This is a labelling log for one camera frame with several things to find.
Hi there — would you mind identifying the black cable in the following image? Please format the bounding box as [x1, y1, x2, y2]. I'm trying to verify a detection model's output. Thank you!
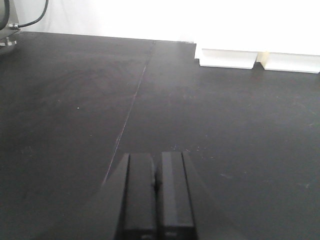
[15, 0, 49, 28]

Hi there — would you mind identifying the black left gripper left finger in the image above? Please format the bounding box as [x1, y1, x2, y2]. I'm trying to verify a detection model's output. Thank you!
[115, 153, 157, 240]

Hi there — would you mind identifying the grey metal stand base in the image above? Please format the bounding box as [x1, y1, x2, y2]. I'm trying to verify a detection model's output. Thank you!
[0, 0, 20, 56]

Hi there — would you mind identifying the white storage bin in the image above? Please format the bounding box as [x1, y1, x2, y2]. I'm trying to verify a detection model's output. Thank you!
[194, 43, 258, 69]
[256, 52, 320, 74]

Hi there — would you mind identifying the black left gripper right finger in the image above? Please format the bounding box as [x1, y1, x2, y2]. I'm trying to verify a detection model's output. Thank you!
[156, 152, 196, 240]

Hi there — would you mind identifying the white storage bin left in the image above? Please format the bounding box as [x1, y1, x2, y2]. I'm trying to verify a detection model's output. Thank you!
[194, 43, 258, 69]

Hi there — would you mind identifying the white storage bin middle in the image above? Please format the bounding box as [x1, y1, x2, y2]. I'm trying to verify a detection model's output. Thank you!
[256, 52, 320, 74]

